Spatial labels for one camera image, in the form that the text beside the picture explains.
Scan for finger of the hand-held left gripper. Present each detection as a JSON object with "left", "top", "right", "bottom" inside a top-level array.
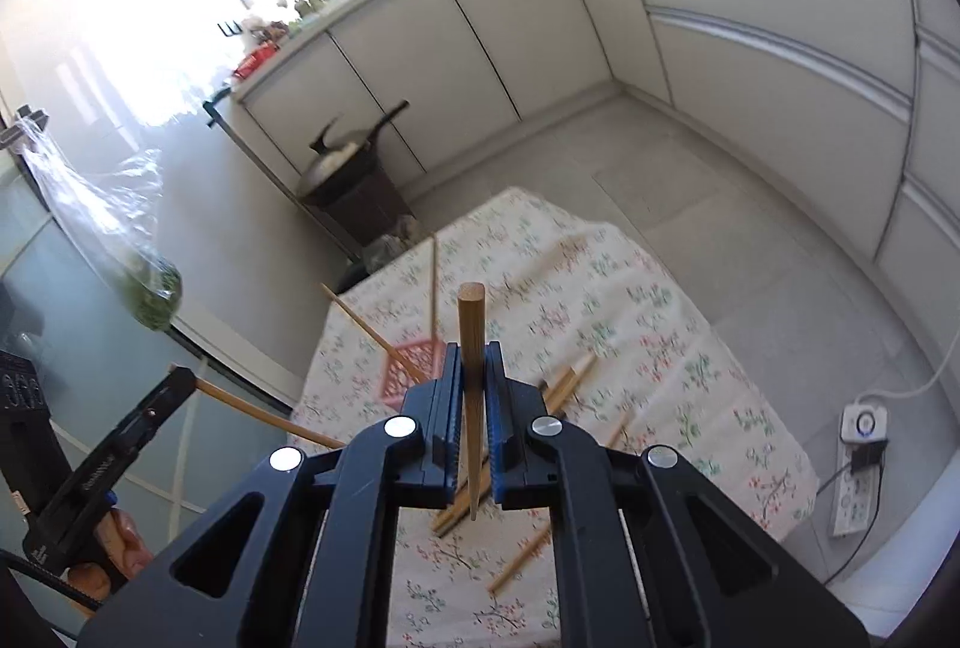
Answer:
[{"left": 112, "top": 367, "right": 197, "bottom": 445}]

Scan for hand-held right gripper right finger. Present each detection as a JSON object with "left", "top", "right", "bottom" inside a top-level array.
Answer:
[{"left": 484, "top": 340, "right": 871, "bottom": 648}]

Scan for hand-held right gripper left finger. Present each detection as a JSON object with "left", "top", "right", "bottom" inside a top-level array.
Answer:
[{"left": 75, "top": 342, "right": 470, "bottom": 648}]

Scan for pink lattice chopstick holder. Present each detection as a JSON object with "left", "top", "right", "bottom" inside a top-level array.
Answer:
[{"left": 380, "top": 336, "right": 451, "bottom": 406}]

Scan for wooden chopstick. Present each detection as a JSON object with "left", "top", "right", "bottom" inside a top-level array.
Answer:
[
  {"left": 428, "top": 235, "right": 440, "bottom": 341},
  {"left": 322, "top": 284, "right": 410, "bottom": 368},
  {"left": 458, "top": 282, "right": 489, "bottom": 521},
  {"left": 195, "top": 378, "right": 347, "bottom": 451}
]

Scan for set of bamboo chopsticks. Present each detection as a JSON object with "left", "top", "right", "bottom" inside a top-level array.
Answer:
[{"left": 429, "top": 352, "right": 635, "bottom": 596}]

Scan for person's left hand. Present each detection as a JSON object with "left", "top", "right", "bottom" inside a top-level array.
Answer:
[{"left": 66, "top": 508, "right": 155, "bottom": 596}]

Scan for frosted glass door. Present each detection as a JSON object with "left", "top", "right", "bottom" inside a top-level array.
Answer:
[{"left": 0, "top": 164, "right": 305, "bottom": 619}]

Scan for plastic bag of greens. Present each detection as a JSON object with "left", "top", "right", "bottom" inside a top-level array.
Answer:
[{"left": 15, "top": 115, "right": 185, "bottom": 331}]

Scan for floral tablecloth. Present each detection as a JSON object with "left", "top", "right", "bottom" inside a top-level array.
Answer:
[{"left": 289, "top": 187, "right": 818, "bottom": 648}]

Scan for dark green dustpan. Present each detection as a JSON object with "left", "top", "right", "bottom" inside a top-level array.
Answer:
[{"left": 336, "top": 234, "right": 410, "bottom": 295}]

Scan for brown bin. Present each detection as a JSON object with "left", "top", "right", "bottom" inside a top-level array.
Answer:
[{"left": 304, "top": 164, "right": 418, "bottom": 259}]

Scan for steel wok lid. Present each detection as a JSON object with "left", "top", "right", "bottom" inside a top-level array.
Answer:
[{"left": 298, "top": 119, "right": 377, "bottom": 199}]

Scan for black wok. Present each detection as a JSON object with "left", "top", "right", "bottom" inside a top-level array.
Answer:
[{"left": 296, "top": 100, "right": 412, "bottom": 206}]

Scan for red container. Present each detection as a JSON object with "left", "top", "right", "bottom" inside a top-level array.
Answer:
[{"left": 232, "top": 44, "right": 275, "bottom": 80}]

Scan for white power strip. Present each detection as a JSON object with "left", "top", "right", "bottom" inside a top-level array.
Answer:
[{"left": 830, "top": 466, "right": 881, "bottom": 539}]

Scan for white timer plug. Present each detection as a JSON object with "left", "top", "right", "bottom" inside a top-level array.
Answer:
[{"left": 839, "top": 401, "right": 893, "bottom": 447}]

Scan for white kitchen cabinets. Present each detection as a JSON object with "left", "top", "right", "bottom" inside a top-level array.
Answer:
[{"left": 232, "top": 0, "right": 960, "bottom": 394}]

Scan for grey door handle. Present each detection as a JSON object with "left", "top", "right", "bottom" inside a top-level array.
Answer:
[{"left": 0, "top": 104, "right": 50, "bottom": 152}]

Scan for white cable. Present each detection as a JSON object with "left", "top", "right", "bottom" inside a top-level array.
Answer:
[{"left": 887, "top": 325, "right": 960, "bottom": 406}]

